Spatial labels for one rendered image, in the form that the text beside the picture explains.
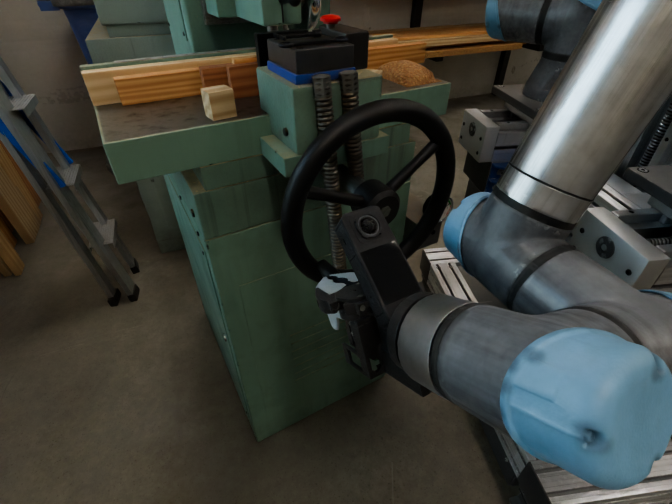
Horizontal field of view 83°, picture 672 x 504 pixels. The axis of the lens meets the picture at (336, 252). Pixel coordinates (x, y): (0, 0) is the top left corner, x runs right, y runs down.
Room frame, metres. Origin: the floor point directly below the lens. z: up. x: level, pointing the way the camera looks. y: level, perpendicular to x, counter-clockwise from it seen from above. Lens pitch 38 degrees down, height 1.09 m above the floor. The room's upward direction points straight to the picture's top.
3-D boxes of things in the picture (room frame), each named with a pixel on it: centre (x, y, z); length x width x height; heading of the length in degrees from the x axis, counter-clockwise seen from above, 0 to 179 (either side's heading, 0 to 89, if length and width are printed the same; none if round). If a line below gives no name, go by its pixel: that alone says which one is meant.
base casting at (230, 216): (0.88, 0.17, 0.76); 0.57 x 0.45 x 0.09; 30
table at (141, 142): (0.67, 0.07, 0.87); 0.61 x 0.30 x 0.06; 120
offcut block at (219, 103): (0.58, 0.17, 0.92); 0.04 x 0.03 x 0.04; 127
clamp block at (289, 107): (0.60, 0.03, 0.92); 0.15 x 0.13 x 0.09; 120
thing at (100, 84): (0.78, 0.13, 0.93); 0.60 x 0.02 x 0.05; 120
